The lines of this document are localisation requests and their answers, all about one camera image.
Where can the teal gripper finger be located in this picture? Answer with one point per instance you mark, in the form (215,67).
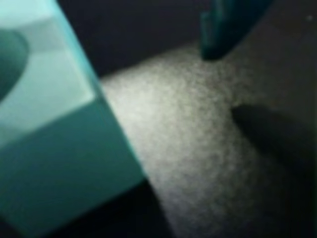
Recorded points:
(223,32)

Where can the mint green U-shaped block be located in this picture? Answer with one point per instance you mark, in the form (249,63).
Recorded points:
(62,161)

